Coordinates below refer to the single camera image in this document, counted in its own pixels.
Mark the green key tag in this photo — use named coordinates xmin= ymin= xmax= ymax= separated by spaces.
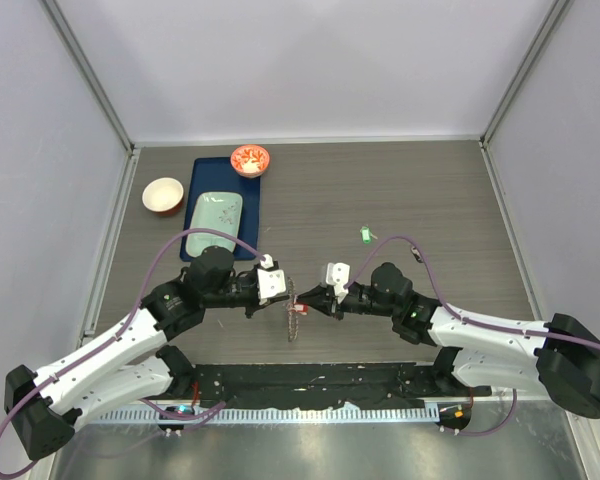
xmin=360 ymin=226 xmax=376 ymax=244

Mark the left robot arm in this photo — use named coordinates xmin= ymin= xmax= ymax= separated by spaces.
xmin=4 ymin=247 xmax=289 ymax=461

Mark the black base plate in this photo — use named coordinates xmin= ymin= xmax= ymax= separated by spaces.
xmin=196 ymin=362 xmax=492 ymax=411

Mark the white and red bowl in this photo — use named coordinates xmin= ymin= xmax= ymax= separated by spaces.
xmin=141 ymin=177 xmax=184 ymax=217

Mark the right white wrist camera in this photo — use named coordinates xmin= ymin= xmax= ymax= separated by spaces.
xmin=320 ymin=262 xmax=350 ymax=304

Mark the black-head key far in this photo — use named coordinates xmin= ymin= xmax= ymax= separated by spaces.
xmin=410 ymin=246 xmax=424 ymax=263

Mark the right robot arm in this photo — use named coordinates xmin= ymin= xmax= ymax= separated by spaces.
xmin=297 ymin=262 xmax=600 ymax=419

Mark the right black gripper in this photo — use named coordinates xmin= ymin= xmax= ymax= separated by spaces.
xmin=298 ymin=283 xmax=399 ymax=321

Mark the metal disc key organizer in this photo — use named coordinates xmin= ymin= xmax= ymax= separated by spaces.
xmin=286 ymin=277 xmax=299 ymax=343

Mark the blue tray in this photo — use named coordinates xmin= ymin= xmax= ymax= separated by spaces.
xmin=180 ymin=157 xmax=261 ymax=262

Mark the red patterned bowl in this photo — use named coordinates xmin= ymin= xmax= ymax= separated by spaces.
xmin=230 ymin=144 xmax=270 ymax=178

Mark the light green rectangular plate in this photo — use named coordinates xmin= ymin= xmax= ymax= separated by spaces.
xmin=185 ymin=192 xmax=243 ymax=257

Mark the slotted cable duct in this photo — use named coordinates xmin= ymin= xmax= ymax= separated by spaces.
xmin=91 ymin=403 xmax=439 ymax=425

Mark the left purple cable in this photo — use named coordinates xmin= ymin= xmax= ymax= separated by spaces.
xmin=0 ymin=228 xmax=274 ymax=476

